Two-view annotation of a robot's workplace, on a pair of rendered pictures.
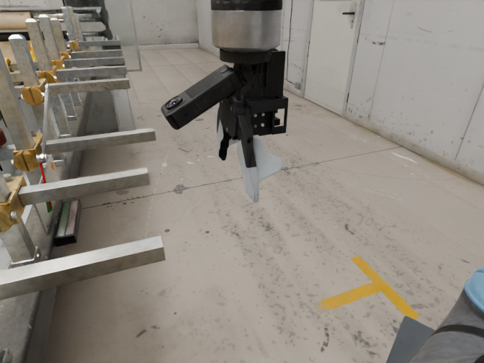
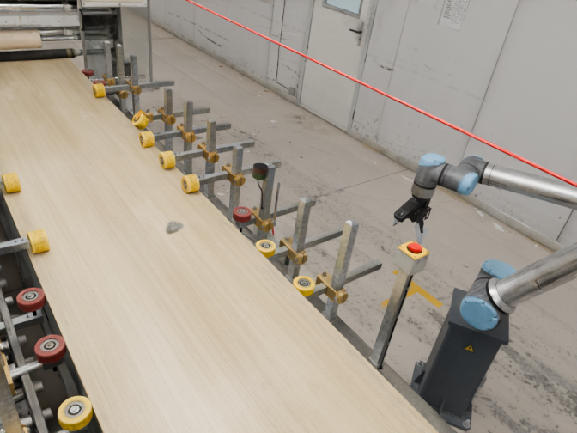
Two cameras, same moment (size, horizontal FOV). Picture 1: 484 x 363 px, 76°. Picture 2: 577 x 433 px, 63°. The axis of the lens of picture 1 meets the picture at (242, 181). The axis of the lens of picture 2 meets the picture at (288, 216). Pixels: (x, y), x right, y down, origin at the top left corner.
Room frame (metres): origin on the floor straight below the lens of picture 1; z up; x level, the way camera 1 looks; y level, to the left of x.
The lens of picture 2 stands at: (-0.93, 1.07, 2.03)
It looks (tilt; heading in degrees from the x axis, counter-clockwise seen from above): 33 degrees down; 339
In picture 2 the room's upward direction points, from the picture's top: 8 degrees clockwise
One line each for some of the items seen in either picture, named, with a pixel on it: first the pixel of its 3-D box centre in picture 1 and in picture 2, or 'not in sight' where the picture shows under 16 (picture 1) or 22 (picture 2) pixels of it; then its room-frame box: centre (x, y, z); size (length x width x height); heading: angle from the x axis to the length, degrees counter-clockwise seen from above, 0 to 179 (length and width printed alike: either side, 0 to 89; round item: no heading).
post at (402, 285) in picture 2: not in sight; (391, 319); (0.02, 0.29, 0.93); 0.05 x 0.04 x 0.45; 20
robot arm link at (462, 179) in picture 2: not in sight; (458, 179); (0.37, -0.09, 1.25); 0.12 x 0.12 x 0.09; 38
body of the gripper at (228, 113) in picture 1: (250, 93); (418, 206); (0.45, -0.01, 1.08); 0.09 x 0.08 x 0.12; 111
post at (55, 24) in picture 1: (68, 70); (168, 128); (1.67, 0.89, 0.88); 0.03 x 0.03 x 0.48; 20
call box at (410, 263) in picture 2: not in sight; (410, 259); (0.02, 0.29, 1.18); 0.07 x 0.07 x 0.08; 20
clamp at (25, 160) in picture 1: (29, 152); (259, 219); (0.75, 0.56, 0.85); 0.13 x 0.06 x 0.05; 20
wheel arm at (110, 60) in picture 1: (66, 63); (190, 131); (1.49, 0.79, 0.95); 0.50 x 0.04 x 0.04; 110
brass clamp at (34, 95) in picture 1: (36, 91); (233, 174); (0.99, 0.65, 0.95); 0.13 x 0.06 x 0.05; 20
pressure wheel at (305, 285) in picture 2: not in sight; (301, 293); (0.25, 0.52, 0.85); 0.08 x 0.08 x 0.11
